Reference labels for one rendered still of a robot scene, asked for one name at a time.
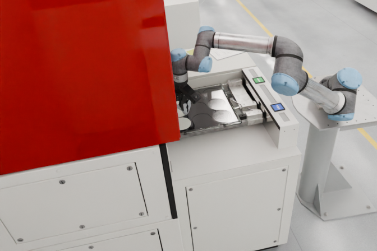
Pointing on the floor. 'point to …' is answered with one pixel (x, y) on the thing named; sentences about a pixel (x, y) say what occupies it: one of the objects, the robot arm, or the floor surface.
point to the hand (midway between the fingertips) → (187, 113)
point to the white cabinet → (238, 207)
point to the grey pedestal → (329, 181)
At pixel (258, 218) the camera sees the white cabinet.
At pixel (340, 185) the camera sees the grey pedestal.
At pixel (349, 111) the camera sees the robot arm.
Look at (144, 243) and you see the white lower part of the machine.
